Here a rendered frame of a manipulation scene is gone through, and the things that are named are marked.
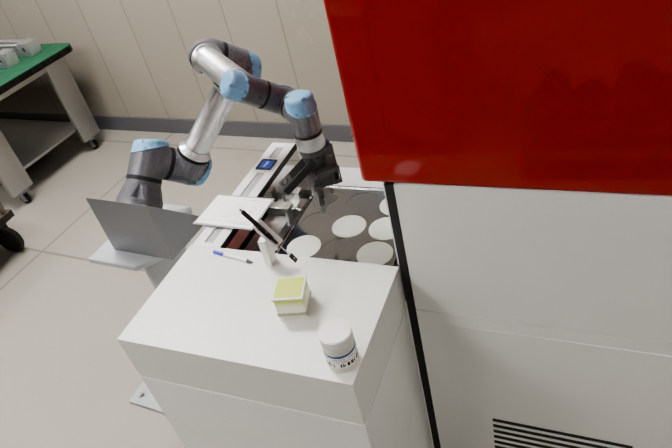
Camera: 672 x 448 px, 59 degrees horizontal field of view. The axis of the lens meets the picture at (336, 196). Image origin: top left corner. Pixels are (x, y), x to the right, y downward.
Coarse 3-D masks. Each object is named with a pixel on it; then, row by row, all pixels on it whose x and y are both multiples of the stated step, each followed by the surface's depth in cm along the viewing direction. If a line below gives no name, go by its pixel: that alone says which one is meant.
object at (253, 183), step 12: (276, 144) 208; (288, 144) 206; (264, 156) 203; (276, 156) 202; (252, 168) 198; (276, 168) 195; (252, 180) 193; (264, 180) 191; (240, 192) 188; (252, 192) 186; (216, 228) 175; (228, 228) 173; (204, 240) 171; (216, 240) 170
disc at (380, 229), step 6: (378, 222) 171; (384, 222) 171; (372, 228) 170; (378, 228) 169; (384, 228) 168; (390, 228) 168; (372, 234) 167; (378, 234) 167; (384, 234) 166; (390, 234) 166
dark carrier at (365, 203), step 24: (336, 192) 188; (360, 192) 185; (312, 216) 180; (336, 216) 177; (360, 216) 175; (384, 216) 173; (288, 240) 173; (336, 240) 169; (360, 240) 166; (384, 240) 164; (384, 264) 156
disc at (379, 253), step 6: (366, 246) 164; (372, 246) 163; (378, 246) 163; (384, 246) 162; (390, 246) 162; (360, 252) 162; (366, 252) 162; (372, 252) 161; (378, 252) 161; (384, 252) 160; (390, 252) 160; (360, 258) 160; (366, 258) 160; (372, 258) 159; (378, 258) 159; (384, 258) 158; (390, 258) 158; (378, 264) 157
